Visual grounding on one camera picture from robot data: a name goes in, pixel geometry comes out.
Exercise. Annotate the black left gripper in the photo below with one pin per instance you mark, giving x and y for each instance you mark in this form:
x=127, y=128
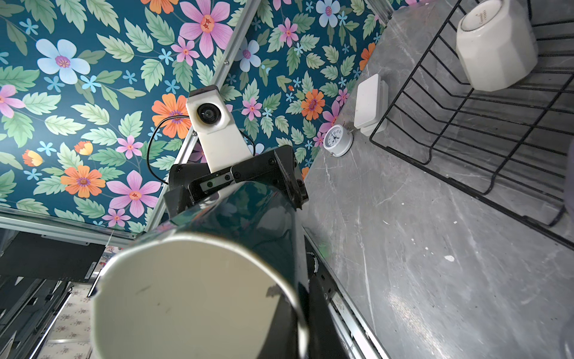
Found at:
x=191, y=183

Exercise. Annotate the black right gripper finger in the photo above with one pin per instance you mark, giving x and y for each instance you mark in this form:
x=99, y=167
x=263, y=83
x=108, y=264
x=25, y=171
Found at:
x=325, y=342

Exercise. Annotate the green and cream mug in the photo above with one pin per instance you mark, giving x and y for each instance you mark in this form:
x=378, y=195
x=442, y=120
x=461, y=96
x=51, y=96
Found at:
x=224, y=279

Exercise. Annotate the cream ceramic mug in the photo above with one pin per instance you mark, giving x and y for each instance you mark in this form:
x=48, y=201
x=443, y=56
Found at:
x=496, y=45

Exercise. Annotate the lavender plastic cup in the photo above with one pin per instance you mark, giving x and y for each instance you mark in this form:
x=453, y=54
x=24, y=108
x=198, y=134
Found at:
x=569, y=181

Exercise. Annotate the white round alarm clock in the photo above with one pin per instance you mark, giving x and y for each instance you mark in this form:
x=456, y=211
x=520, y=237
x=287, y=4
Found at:
x=338, y=140

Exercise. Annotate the white rectangular box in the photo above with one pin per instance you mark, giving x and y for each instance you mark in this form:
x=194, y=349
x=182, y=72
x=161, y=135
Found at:
x=371, y=105

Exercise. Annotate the clear glass cup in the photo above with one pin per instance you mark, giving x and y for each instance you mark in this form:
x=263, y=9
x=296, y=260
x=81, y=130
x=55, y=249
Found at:
x=566, y=343

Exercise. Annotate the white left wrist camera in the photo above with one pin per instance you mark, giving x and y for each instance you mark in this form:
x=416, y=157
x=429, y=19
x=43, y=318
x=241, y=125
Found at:
x=222, y=142

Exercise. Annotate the black wire dish rack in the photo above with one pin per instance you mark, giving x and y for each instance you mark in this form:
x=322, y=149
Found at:
x=509, y=148

